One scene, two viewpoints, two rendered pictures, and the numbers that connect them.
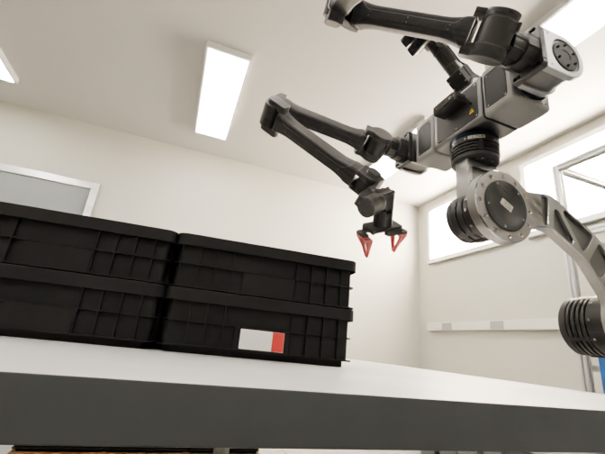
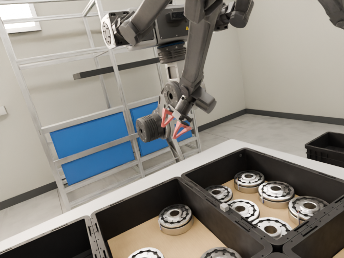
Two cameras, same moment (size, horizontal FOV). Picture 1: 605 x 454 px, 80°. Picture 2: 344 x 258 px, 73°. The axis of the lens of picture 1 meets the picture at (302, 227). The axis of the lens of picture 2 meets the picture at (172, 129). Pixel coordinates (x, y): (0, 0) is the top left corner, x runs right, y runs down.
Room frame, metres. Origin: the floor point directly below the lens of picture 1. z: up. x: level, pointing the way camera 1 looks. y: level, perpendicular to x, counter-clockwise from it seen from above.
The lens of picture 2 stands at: (1.20, 0.64, 1.31)
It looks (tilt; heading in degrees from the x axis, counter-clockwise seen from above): 16 degrees down; 261
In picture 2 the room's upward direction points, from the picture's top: 11 degrees counter-clockwise
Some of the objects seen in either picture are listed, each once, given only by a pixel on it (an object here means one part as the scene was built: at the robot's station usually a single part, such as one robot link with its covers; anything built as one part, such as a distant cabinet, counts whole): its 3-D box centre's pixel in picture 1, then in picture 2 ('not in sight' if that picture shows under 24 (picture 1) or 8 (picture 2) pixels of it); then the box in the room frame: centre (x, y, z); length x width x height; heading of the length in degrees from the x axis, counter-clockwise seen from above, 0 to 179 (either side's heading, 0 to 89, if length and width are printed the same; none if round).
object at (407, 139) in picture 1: (395, 149); (125, 26); (1.14, -0.31, 1.45); 0.09 x 0.08 x 0.12; 18
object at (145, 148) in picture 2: not in sight; (163, 124); (0.85, -1.98, 0.60); 0.72 x 0.03 x 0.56; 18
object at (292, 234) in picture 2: (261, 265); (256, 183); (0.90, 0.09, 0.92); 0.40 x 0.30 x 0.02; 104
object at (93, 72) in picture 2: not in sight; (130, 65); (1.06, -2.15, 1.32); 1.20 x 0.45 x 0.06; 18
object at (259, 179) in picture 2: not in sight; (249, 177); (0.85, -0.03, 0.86); 0.10 x 0.10 x 0.01
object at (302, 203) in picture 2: not in sight; (309, 206); (0.80, 0.18, 0.86); 0.05 x 0.05 x 0.01
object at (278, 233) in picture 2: not in sight; (270, 230); (0.94, 0.22, 0.86); 0.05 x 0.05 x 0.01
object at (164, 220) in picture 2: not in sight; (174, 215); (1.14, 0.04, 0.86); 0.10 x 0.10 x 0.01
